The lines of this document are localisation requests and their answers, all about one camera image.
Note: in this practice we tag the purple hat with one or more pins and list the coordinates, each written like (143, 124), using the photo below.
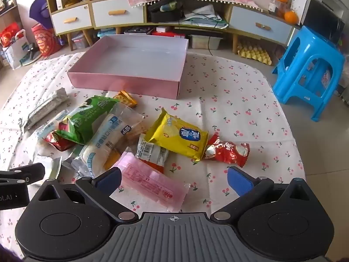
(38, 11)

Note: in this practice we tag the yellow snack packet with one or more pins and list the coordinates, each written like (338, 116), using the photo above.
(177, 136)

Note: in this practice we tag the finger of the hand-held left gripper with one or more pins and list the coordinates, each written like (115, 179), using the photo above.
(24, 172)

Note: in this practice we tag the black monitor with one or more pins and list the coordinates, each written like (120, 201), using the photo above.
(321, 19)

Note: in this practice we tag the small orange snack packet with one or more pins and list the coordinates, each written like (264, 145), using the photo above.
(125, 98)

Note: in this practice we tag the blue lid storage box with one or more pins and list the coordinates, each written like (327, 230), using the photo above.
(109, 32)

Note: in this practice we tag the pale blue drawer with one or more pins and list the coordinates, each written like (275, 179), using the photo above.
(245, 24)

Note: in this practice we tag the white orange barcode snack packet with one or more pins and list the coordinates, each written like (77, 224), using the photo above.
(150, 151)

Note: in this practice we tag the white green folded cloth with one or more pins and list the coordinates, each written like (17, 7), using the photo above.
(201, 19)

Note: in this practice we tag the crinkled red snack packet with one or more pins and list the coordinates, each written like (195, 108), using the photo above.
(229, 151)

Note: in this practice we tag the pink translucent snack packet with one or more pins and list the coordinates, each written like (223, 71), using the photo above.
(147, 181)

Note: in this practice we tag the red flat box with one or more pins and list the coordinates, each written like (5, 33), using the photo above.
(169, 34)

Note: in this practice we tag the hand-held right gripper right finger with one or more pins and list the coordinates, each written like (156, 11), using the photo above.
(239, 181)

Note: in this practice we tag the silver grey snack packet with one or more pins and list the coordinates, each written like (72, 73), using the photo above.
(46, 106)

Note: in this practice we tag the green snack packet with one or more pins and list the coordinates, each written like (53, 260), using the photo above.
(87, 117)

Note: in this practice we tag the blue plastic stool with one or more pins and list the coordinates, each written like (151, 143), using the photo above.
(313, 60)

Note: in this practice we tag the yellow egg tray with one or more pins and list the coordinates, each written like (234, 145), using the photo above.
(255, 53)

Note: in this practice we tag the small red snack packet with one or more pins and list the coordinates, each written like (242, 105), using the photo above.
(56, 142)

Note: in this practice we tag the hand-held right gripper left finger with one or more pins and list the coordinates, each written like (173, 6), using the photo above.
(109, 179)

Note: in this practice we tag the white paper bag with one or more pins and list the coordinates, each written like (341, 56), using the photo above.
(15, 56)

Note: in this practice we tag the clear cracker packet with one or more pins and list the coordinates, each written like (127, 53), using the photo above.
(135, 131)

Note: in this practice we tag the clear bread roll packet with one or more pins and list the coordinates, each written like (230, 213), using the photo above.
(101, 142)

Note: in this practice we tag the small clear storage box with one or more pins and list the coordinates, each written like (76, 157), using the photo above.
(80, 41)

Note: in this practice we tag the red printed gift bag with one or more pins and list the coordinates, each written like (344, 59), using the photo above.
(45, 42)

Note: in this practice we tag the pink cardboard box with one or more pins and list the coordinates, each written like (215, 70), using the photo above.
(122, 86)

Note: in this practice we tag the red paper bag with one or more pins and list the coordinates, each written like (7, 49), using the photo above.
(9, 34)

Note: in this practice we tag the black bag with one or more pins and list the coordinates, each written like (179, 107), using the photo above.
(166, 15)

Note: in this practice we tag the orange label storage box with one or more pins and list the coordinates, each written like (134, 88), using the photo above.
(137, 30)

